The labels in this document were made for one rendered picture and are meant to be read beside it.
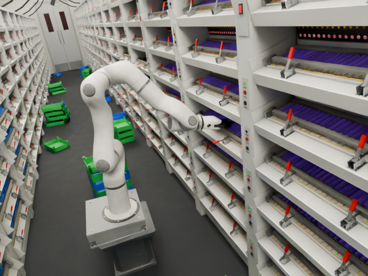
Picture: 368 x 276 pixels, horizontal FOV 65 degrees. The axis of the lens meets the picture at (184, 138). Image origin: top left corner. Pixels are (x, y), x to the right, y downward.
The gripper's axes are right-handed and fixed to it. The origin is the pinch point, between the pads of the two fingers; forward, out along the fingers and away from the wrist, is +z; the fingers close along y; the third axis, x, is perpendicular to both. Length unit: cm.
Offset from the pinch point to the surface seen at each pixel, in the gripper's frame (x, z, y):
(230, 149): 8.5, -5.3, -16.4
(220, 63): -30.8, -14.6, -11.1
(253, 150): 0.7, -7.8, -36.2
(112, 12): -60, -22, 243
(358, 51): -41, -2, -66
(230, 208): 46.7, 5.3, -10.3
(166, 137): 45, 6, 103
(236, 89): -18.7, -0.3, -4.9
